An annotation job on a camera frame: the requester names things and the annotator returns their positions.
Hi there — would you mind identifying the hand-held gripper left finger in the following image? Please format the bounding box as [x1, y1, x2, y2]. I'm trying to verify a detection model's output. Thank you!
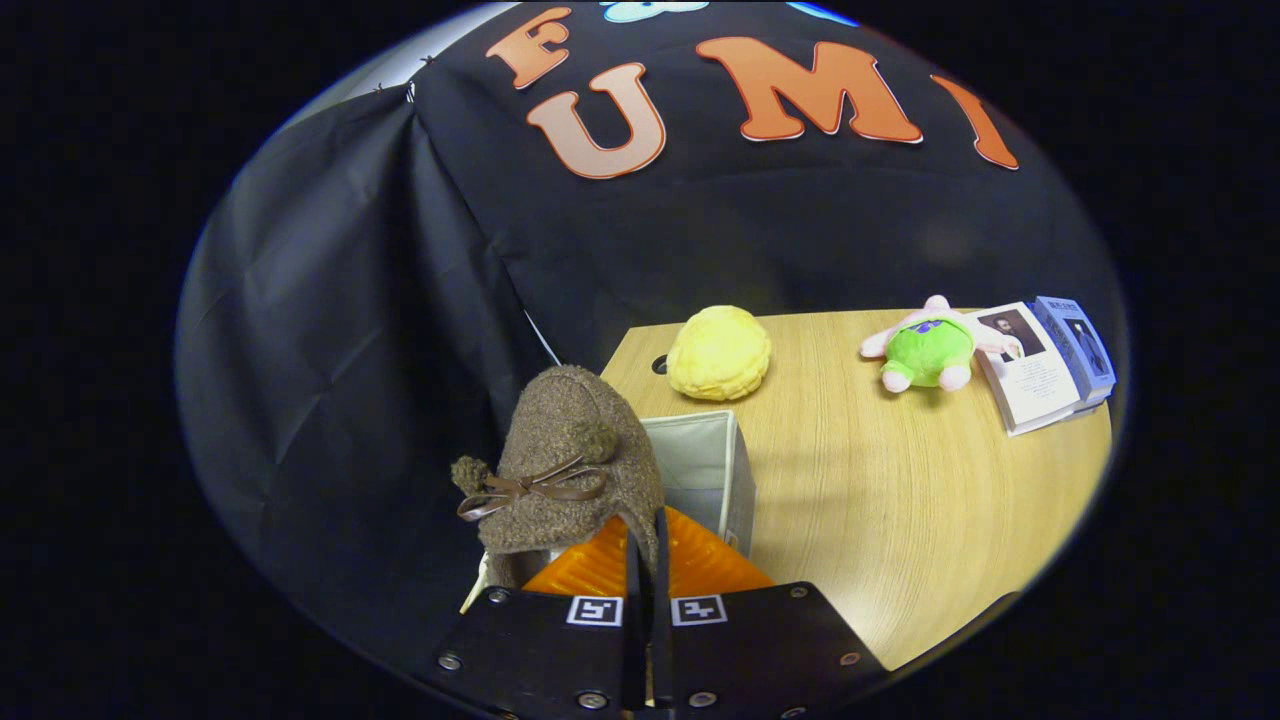
[432, 515, 647, 720]

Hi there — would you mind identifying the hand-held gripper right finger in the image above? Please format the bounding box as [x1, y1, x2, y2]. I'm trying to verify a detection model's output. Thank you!
[650, 505, 892, 720]

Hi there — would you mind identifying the grey fabric storage box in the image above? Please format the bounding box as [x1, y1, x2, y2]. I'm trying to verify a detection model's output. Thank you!
[460, 410, 758, 616]

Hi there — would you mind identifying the brown fuzzy shoe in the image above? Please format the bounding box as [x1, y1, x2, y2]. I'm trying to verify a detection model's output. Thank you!
[450, 365, 666, 591]

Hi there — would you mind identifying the yellow plush bun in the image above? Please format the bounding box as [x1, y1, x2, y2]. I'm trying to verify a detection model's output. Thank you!
[666, 305, 773, 403]

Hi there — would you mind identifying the green and pink plush toy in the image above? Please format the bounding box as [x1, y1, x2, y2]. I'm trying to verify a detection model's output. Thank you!
[860, 295, 1021, 393]

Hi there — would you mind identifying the white book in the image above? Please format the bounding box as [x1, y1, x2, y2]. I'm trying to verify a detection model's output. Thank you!
[968, 302, 1083, 438]

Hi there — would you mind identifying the black backdrop cloth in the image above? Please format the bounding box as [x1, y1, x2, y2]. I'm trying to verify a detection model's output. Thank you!
[175, 0, 1131, 661]

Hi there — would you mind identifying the blue book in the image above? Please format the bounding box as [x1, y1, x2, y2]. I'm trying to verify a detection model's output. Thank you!
[1033, 296, 1117, 409]

